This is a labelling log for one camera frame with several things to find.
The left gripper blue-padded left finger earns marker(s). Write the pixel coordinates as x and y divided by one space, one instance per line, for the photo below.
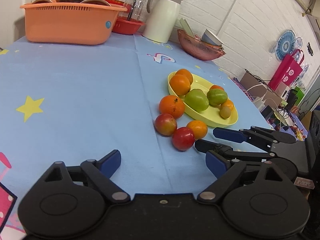
99 172

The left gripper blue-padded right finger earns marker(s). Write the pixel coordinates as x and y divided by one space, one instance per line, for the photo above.
228 174

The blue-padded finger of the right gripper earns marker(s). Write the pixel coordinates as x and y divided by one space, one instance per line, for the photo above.
229 134
204 146

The brown longan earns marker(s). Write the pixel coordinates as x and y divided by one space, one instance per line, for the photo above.
225 112

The small orange front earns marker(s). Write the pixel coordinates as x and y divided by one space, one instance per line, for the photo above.
228 103

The small orange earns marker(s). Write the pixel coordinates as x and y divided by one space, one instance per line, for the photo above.
228 103
180 84

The green tomato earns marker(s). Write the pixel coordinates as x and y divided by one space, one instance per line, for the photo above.
197 100
216 96

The large orange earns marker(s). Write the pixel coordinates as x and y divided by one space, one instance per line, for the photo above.
172 105

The white phone charger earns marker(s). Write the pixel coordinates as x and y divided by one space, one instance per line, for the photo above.
259 104

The cardboard box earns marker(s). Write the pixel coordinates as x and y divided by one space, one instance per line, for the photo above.
259 89

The blue patterned tablecloth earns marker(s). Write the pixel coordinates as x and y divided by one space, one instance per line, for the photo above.
62 102

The pink gift bag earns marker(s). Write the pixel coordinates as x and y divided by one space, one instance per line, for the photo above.
288 70

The pink glass bowl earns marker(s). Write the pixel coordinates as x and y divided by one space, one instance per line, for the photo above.
199 49

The blue round fan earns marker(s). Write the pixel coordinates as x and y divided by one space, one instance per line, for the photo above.
285 45

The white blue stacked bowl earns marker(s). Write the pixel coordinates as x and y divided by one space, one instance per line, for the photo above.
210 38

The green white tilted dish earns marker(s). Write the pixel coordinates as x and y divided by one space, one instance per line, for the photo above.
186 27

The small red plastic basket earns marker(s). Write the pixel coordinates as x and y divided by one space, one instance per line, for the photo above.
125 27

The white thermos jug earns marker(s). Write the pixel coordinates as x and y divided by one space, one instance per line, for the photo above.
162 17

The orange plastic basin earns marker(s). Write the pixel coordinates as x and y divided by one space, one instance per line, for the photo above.
71 23

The clear glass jar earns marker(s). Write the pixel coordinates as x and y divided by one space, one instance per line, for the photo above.
135 8

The metal bowls in basin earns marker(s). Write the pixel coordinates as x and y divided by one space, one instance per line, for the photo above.
97 2

